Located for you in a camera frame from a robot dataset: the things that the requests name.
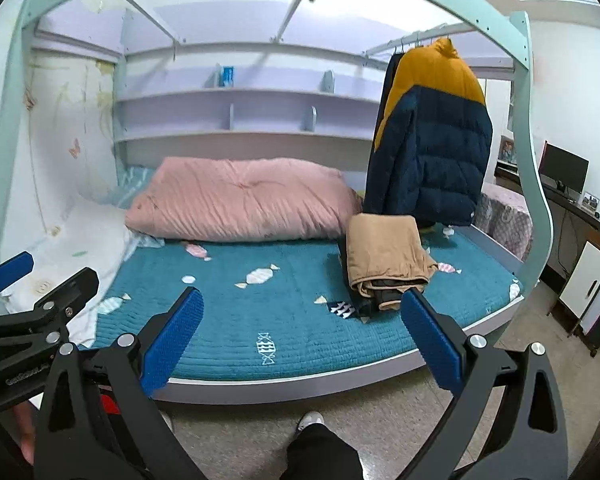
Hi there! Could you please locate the navy yellow puffer jacket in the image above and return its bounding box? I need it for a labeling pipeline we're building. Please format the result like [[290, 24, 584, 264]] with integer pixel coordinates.
[[363, 37, 493, 228]]

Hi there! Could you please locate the checkered cartoon blanket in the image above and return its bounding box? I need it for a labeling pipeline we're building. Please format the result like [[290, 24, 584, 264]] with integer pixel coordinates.
[[472, 182, 533, 261]]

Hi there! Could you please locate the teal bunk bed frame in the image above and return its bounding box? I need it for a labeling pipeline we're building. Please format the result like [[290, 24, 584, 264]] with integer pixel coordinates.
[[0, 0, 553, 292]]

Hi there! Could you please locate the tan jacket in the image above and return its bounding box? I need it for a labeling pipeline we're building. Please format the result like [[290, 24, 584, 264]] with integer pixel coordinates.
[[346, 214, 438, 311]]

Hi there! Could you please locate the blue box on shelf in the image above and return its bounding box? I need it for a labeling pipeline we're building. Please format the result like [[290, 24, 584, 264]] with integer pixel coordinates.
[[220, 66, 235, 88]]

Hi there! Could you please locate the white pillow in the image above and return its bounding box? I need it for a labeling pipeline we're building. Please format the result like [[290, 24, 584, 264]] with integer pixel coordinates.
[[0, 198, 133, 348]]

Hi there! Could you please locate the person's leg with shoe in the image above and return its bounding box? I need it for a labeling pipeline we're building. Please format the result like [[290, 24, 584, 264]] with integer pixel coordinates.
[[279, 411, 364, 480]]

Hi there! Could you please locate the black computer monitor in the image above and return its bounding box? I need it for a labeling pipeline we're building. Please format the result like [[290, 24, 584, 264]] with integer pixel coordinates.
[[539, 143, 588, 193]]

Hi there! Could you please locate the dark navy garment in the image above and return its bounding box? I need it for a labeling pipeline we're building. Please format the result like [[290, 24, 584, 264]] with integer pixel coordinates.
[[338, 232, 437, 318]]

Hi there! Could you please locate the white brown cabinet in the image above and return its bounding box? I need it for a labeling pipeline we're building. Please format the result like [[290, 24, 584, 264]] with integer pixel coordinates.
[[548, 230, 600, 336]]

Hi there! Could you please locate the pink quilt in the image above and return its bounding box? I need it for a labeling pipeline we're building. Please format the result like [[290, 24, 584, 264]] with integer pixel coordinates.
[[125, 157, 361, 243]]

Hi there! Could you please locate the teal quilted bed mat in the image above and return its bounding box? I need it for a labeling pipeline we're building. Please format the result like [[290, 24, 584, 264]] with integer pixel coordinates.
[[76, 224, 524, 384]]

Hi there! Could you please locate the lavender wall shelf unit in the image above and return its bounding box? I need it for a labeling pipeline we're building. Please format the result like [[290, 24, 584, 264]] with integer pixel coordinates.
[[34, 0, 386, 160]]

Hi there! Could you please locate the person's left hand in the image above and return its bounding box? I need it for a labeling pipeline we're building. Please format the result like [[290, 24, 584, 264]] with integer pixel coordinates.
[[12, 401, 35, 465]]

